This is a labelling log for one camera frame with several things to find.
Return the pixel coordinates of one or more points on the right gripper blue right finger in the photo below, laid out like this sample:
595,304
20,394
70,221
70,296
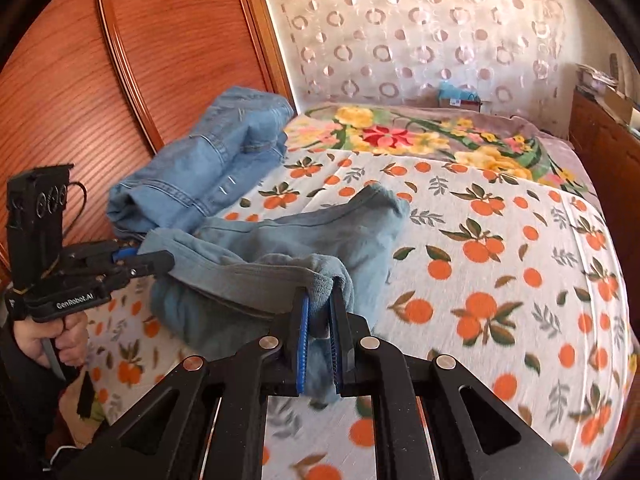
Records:
433,419

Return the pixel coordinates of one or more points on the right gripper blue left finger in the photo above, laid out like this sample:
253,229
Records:
206,419

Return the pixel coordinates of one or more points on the grey-blue cotton pants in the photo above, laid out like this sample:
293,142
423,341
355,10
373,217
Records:
231,278

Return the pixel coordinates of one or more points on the person left hand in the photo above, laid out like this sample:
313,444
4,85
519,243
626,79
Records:
69,335

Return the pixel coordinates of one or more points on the orange fruit print bedsheet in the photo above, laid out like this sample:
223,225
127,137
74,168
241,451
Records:
517,281

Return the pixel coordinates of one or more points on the wooden headboard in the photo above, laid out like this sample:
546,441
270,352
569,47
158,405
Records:
105,84

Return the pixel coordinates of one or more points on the folded blue denim jeans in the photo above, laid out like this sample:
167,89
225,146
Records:
237,142

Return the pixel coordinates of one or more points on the floral blanket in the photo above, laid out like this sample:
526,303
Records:
505,145

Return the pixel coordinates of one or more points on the long wooden cabinet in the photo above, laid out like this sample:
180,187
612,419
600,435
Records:
610,154

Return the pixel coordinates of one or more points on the teal item on box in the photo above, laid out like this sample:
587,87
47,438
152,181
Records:
449,96

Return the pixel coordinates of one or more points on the cardboard box on cabinet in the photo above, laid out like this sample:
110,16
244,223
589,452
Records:
622,107

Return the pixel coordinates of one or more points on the stack of papers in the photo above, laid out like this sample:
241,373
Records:
595,80

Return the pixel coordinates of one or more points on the circle pattern sheer curtain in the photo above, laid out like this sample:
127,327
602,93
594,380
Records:
506,52

